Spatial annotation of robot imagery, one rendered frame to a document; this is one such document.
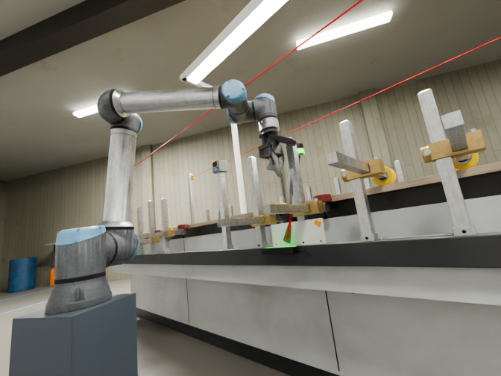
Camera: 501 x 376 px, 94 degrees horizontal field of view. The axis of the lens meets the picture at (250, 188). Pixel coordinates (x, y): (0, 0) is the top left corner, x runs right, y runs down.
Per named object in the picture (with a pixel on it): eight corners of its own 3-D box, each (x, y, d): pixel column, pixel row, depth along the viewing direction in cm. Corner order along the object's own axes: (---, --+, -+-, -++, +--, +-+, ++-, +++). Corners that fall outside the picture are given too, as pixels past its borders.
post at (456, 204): (478, 250, 61) (430, 86, 70) (461, 250, 63) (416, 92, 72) (478, 248, 63) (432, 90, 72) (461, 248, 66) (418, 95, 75)
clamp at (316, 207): (318, 212, 92) (316, 200, 93) (290, 217, 101) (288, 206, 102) (325, 212, 96) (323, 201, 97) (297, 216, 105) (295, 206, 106)
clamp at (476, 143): (486, 146, 60) (481, 128, 61) (423, 162, 69) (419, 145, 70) (485, 151, 64) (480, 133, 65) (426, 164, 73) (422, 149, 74)
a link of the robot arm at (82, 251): (41, 281, 77) (43, 228, 81) (82, 272, 94) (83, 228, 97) (83, 277, 76) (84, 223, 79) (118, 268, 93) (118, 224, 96)
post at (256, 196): (262, 250, 112) (250, 155, 121) (257, 250, 114) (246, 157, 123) (268, 249, 114) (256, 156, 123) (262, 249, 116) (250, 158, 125)
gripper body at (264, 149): (270, 161, 109) (266, 137, 111) (285, 156, 103) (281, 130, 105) (259, 159, 103) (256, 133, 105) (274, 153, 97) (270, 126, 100)
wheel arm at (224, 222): (222, 228, 92) (221, 217, 93) (217, 229, 94) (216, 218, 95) (286, 222, 123) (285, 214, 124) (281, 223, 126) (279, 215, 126)
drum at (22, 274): (40, 286, 637) (42, 255, 653) (16, 292, 585) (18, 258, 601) (26, 288, 651) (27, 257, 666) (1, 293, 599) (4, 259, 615)
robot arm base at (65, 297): (74, 312, 71) (75, 279, 73) (30, 315, 76) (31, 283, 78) (124, 295, 89) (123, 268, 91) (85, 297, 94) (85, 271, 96)
